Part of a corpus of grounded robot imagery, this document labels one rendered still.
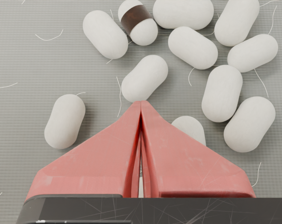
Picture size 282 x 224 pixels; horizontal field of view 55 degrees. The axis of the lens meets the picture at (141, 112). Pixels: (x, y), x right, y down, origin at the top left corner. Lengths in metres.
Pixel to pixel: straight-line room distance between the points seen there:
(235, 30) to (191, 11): 0.03
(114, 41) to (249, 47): 0.08
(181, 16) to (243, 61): 0.04
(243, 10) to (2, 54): 0.15
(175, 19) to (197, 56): 0.03
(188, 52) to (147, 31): 0.03
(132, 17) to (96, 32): 0.02
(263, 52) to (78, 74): 0.11
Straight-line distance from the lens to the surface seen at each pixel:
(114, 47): 0.16
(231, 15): 0.17
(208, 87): 0.16
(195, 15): 0.17
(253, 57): 0.17
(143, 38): 0.16
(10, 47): 0.19
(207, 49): 0.16
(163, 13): 0.17
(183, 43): 0.16
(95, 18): 0.17
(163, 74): 0.15
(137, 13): 0.17
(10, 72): 0.19
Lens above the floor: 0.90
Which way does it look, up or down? 76 degrees down
